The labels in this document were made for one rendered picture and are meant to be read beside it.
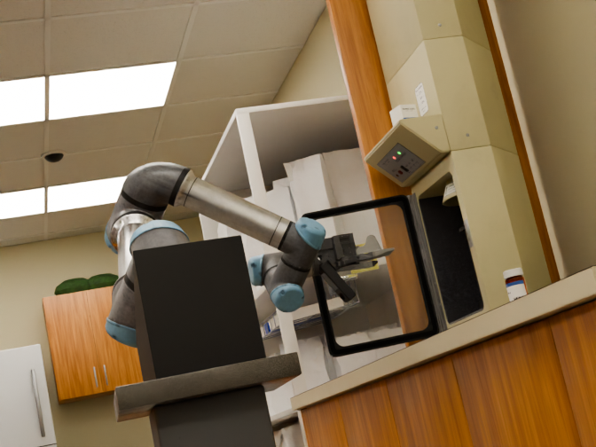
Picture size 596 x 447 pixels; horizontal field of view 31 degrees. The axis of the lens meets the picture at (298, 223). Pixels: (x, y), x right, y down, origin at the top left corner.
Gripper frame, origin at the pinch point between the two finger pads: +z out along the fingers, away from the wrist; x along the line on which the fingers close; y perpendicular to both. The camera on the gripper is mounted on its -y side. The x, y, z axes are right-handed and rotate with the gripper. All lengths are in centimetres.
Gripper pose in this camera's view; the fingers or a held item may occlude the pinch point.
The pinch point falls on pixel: (387, 258)
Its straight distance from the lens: 277.2
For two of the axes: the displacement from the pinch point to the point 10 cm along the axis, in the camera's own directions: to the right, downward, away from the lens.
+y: -2.0, -9.6, 2.1
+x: -2.1, 2.5, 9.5
